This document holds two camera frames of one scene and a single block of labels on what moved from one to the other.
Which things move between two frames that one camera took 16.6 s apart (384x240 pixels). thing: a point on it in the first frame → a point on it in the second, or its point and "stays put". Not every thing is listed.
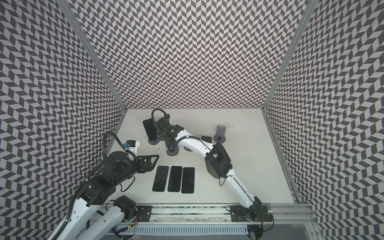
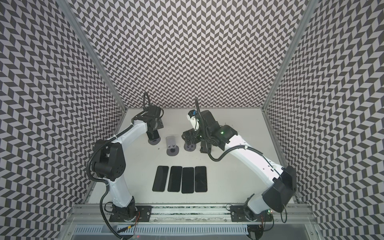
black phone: [160, 178] stays put
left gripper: [150, 166] → [160, 124]
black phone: [175, 178] stays put
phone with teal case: [188, 179] stays put
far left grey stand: [154, 142] stays put
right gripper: [162, 123] → [190, 136]
